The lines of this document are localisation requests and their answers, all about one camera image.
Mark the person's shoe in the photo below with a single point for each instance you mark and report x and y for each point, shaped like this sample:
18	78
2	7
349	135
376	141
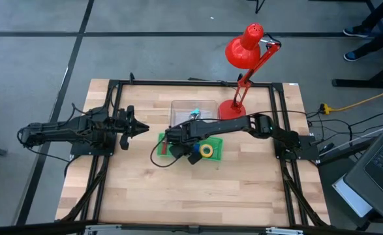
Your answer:
354	32
350	56

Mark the white printed sheet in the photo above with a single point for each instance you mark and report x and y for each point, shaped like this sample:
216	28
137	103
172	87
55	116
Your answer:
347	196

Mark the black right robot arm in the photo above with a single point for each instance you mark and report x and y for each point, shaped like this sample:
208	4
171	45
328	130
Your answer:
227	125

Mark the black stand leg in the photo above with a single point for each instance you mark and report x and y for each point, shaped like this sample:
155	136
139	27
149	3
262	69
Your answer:
258	6

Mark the black aluminium table frame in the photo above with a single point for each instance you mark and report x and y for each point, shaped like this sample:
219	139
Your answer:
178	83

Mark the black cart frame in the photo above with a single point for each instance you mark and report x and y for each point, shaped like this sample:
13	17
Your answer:
341	153

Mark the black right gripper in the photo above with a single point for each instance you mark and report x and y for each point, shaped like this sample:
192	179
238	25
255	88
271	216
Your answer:
183	137

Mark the black crossbar with silver brackets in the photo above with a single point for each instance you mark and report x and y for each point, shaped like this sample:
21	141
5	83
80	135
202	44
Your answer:
31	228

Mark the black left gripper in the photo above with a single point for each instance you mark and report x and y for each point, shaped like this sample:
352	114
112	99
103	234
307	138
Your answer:
124	127

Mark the black clamp knob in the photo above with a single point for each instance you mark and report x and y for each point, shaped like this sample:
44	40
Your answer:
240	77
131	77

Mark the green plastic basket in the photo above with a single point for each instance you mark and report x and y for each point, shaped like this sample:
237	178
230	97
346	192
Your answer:
159	147
218	150

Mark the person's leg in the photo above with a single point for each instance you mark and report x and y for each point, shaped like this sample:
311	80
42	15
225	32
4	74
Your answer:
380	42
382	16

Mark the clear plastic container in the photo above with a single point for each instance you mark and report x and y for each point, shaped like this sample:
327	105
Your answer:
181	111

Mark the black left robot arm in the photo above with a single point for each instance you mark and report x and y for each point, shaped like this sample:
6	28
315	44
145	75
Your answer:
57	130

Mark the dark grey laptop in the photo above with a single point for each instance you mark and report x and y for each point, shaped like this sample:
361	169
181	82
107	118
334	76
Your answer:
380	169

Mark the yellow tape roll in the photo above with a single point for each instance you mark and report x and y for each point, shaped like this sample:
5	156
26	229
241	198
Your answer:
201	150

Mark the red desk lamp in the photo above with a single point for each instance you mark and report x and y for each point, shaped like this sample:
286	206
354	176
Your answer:
243	52

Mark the black furniture leg frame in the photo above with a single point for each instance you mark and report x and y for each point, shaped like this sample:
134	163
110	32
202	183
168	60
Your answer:
357	83

